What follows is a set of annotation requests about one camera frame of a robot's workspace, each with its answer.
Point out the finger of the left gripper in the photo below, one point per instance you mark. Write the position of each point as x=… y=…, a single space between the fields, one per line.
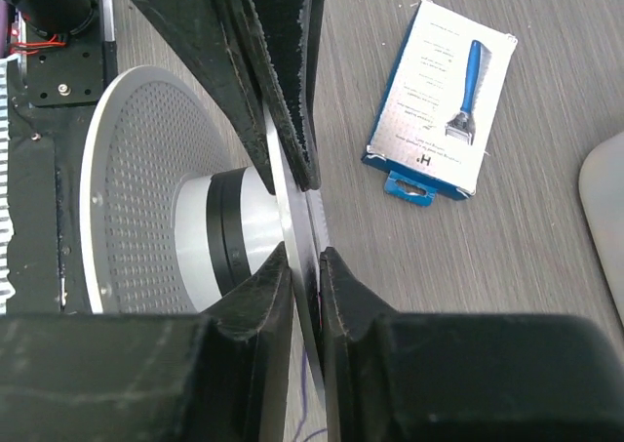
x=204 y=39
x=274 y=48

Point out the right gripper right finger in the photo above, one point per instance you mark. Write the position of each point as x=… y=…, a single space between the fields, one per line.
x=399 y=376

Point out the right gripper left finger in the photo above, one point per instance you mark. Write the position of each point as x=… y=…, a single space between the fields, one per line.
x=220 y=375

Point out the white perforated filament spool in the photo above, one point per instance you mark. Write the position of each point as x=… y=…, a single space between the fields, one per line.
x=167 y=225

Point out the white slotted cable duct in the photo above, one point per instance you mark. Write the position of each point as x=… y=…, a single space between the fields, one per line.
x=6 y=224

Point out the white plastic fruit basket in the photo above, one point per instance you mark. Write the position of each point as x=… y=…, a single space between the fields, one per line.
x=601 y=192

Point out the blue razor package box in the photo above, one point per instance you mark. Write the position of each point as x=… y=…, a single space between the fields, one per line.
x=431 y=131

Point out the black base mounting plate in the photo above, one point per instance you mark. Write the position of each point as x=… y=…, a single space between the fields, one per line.
x=49 y=144

